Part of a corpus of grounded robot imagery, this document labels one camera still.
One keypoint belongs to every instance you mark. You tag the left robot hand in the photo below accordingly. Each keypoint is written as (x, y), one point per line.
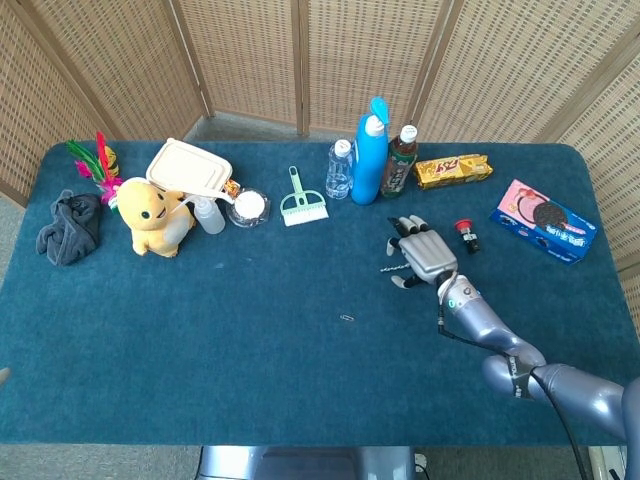
(4, 376)

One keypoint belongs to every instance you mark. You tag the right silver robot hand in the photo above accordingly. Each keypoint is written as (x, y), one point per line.
(427, 252)

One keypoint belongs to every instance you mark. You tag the silver-blue robot base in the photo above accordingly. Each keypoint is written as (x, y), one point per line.
(300, 462)

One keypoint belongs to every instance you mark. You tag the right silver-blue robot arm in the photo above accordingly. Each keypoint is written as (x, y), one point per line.
(480, 325)

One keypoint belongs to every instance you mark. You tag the silver paper clip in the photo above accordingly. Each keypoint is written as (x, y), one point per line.
(347, 317)

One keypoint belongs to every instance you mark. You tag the red emergency stop button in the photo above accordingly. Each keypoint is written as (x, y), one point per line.
(461, 226)

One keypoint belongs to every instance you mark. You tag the yellow biscuit packet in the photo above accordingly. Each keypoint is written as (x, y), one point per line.
(452, 170)

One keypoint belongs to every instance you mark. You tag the green tea drink bottle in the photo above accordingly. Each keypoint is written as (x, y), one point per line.
(397, 170)

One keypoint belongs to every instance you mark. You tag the blue plastic bottle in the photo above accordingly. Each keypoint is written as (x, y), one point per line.
(369, 165)

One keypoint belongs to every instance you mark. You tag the clear plastic water bottle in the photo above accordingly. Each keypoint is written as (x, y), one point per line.
(340, 175)

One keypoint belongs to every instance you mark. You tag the blue pink cookie box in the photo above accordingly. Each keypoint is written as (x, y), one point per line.
(545, 220)

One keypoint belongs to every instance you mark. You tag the green plastic cleaning brush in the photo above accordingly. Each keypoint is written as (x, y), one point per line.
(305, 212)

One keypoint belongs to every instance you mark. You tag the dark grey crumpled cloth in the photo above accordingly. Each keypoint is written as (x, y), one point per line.
(67, 230)

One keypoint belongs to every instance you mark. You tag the round clear lidded cup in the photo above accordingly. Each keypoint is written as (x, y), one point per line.
(249, 204)

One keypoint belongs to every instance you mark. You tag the blue felt table cloth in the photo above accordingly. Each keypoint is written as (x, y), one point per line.
(250, 325)

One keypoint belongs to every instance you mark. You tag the small orange snack packet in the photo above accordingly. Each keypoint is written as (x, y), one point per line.
(231, 187)

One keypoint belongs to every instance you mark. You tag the yellow plush dinosaur toy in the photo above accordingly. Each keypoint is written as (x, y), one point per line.
(150, 215)

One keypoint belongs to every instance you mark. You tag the white squeeze wash bottle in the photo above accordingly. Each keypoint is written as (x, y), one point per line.
(210, 217)

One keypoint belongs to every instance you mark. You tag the colourful feather shuttlecock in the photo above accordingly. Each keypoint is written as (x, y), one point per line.
(102, 160)

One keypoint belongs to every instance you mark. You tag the beige lidded lunch box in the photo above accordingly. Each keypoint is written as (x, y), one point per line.
(185, 167)

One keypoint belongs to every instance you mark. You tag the woven wicker folding screen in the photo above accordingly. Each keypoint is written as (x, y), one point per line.
(240, 50)

